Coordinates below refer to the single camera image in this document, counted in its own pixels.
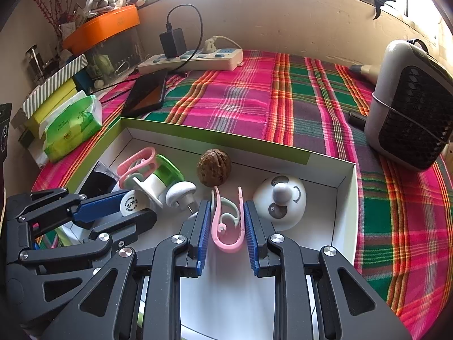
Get black charger cable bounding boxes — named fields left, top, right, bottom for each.
left=166, top=4, right=204, bottom=77

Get pink green plaid tablecloth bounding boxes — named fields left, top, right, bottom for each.
left=32, top=50, right=453, bottom=340

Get black smartphone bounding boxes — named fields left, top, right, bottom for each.
left=122, top=68, right=168, bottom=117

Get white power strip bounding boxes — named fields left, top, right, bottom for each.
left=137, top=47, right=244, bottom=76

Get black charger adapter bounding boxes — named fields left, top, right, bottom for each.
left=159, top=27, right=187, bottom=58

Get beige tube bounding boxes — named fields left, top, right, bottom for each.
left=349, top=64, right=380, bottom=80

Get grey desktop heater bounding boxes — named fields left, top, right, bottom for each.
left=364, top=39, right=453, bottom=173

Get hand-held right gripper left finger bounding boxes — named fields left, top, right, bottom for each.
left=44, top=200, right=212, bottom=340

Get clear plastic container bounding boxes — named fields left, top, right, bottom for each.
left=85, top=25, right=146, bottom=82

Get teal box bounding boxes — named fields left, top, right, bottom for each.
left=72, top=68, right=93, bottom=93

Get green tissue pack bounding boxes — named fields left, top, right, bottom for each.
left=33, top=90, right=103, bottom=163

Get white knit gloves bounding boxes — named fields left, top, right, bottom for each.
left=90, top=0, right=134, bottom=9

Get glass french press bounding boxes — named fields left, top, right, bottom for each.
left=25, top=44, right=50, bottom=86

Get brown walnut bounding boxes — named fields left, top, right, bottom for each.
left=197, top=149, right=232, bottom=187

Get red flower branches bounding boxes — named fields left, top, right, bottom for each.
left=30, top=0, right=71, bottom=39

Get black rectangular device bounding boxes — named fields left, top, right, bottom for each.
left=78, top=161, right=123, bottom=199

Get white plug with cable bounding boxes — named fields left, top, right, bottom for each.
left=203, top=35, right=245, bottom=55

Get white round panda gadget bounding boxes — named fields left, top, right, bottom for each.
left=253, top=174, right=307, bottom=231

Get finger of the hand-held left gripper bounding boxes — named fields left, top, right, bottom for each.
left=6, top=187, right=132, bottom=236
left=18, top=210, right=158, bottom=303

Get green and white suction holder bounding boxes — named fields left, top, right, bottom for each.
left=142, top=155, right=186, bottom=209

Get striped box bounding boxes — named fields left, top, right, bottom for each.
left=23, top=54, right=89, bottom=117

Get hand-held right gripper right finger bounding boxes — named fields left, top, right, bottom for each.
left=243, top=200, right=413, bottom=340

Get green and white cardboard box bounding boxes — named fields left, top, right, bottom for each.
left=57, top=115, right=359, bottom=340

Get pink and green clip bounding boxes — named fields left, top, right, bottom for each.
left=210, top=186, right=245, bottom=253
left=117, top=148, right=158, bottom=188

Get small white mushroom gadget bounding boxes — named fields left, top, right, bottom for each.
left=166, top=180, right=199, bottom=220

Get black marker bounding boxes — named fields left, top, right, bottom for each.
left=349, top=111, right=370, bottom=128

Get orange box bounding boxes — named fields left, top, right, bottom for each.
left=63, top=5, right=140, bottom=54

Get yellow box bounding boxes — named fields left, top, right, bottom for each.
left=26, top=78, right=78, bottom=131

